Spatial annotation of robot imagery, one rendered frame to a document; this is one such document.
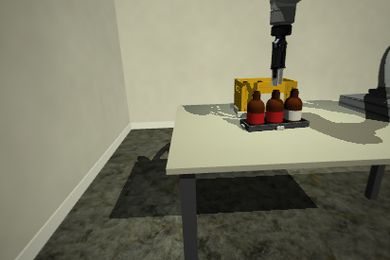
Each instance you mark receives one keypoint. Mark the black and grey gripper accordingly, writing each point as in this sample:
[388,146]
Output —
[279,52]

